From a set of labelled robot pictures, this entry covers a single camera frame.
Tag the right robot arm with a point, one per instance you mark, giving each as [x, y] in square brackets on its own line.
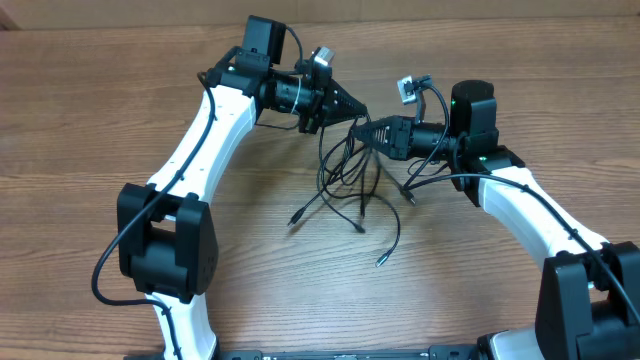
[588, 303]

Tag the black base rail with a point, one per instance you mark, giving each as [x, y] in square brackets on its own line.
[390, 352]

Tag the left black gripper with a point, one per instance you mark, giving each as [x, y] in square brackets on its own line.
[330, 103]

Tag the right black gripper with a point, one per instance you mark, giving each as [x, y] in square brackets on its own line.
[397, 135]

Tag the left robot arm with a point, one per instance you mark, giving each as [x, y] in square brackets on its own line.
[166, 239]

